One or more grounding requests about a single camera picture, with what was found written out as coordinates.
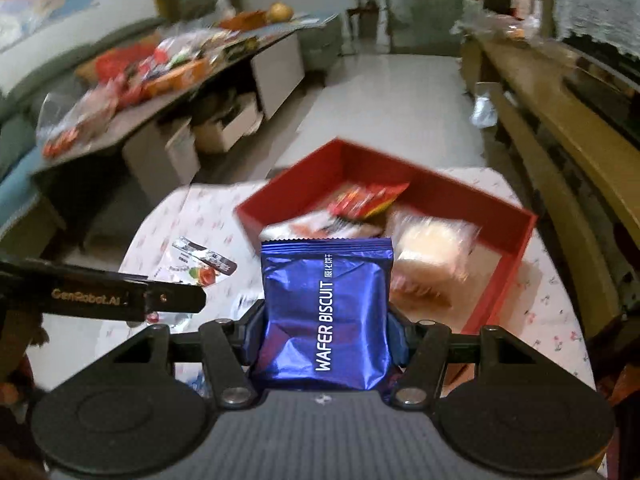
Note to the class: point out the frosted glass door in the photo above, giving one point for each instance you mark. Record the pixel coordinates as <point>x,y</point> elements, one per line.
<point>425,5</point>

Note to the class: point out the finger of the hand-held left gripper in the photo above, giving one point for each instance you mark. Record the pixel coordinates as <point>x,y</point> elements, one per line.
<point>175,297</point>

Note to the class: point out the clear plastic bags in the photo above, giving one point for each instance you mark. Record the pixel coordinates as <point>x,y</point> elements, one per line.
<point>490,25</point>

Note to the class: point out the blue wafer biscuit packet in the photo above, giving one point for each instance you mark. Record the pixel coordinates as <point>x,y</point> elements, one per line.
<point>320,310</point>

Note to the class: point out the wall map poster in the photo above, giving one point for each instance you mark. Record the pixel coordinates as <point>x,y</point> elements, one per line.
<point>45,0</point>

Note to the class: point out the person's left hand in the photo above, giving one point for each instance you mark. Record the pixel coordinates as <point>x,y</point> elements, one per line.
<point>15,355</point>

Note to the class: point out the red gift box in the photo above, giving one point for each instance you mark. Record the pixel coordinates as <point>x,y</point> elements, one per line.
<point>520,2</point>

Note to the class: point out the wooden television cabinet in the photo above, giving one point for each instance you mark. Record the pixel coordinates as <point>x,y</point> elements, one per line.
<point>575,130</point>

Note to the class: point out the black yellow box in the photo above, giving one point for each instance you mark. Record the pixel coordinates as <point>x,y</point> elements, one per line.
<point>240,46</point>

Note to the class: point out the clear round pastry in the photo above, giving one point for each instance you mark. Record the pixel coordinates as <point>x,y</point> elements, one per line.
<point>430,255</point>

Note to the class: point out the red snack packet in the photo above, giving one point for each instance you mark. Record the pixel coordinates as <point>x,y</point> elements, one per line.
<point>365,200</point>

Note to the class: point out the pile of snack bags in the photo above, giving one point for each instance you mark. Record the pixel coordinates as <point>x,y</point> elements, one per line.
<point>115,65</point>

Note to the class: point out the white lace cloth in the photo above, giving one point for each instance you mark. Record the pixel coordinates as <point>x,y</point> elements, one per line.
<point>600,0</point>

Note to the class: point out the orange cardboard tray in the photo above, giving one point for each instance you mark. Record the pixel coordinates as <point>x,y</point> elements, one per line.
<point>245,20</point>

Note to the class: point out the low coffee table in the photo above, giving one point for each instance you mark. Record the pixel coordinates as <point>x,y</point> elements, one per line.
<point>277,75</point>

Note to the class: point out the plastic bag on shelf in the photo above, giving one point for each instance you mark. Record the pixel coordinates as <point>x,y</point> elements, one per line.
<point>485,110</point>

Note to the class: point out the grey sofa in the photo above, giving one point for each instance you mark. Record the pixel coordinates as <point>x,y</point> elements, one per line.
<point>320,45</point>

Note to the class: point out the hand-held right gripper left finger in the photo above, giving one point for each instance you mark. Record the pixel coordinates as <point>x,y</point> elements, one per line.
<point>225,360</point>

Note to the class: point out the white date snack packet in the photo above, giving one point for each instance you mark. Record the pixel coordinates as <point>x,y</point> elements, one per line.
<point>195,270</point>

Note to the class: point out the black television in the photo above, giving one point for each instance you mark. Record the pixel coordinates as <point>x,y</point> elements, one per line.
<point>615,90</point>

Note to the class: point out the yellow pomelo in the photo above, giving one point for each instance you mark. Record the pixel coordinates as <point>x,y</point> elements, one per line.
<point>280,12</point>

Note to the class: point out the clear packet of brown snack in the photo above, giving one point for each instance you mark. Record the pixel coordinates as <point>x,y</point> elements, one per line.
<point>305,227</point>

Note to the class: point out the long orange box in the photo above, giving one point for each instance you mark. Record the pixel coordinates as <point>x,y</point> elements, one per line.
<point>175,77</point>

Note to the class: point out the red cardboard box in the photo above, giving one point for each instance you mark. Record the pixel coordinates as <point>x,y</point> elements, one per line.
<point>505,270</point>

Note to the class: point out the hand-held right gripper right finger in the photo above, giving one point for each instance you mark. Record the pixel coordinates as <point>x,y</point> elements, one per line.
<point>425,360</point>

